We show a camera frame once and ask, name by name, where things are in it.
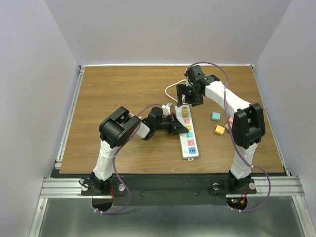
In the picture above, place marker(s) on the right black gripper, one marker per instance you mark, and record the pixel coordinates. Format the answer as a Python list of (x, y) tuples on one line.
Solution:
[(181, 89)]

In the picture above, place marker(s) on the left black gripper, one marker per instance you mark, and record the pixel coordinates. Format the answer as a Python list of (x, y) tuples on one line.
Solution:
[(176, 127)]

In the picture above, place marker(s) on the yellow two-port charger plug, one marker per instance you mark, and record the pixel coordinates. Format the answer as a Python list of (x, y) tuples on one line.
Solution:
[(185, 112)]

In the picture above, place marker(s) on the white power strip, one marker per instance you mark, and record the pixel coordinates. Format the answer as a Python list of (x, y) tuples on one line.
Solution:
[(188, 141)]

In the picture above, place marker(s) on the teal charger plug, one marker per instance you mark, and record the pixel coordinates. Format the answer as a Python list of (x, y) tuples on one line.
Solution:
[(216, 116)]

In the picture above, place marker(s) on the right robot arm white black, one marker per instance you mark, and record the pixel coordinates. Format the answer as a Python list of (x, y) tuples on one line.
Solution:
[(248, 125)]

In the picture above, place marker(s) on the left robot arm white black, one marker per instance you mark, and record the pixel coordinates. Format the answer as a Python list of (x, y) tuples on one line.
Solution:
[(118, 129)]

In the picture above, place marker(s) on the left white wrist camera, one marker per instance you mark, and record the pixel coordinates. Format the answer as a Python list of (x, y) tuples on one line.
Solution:
[(167, 109)]

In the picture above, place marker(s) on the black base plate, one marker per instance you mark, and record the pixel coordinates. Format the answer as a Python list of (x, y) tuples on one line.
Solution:
[(164, 190)]

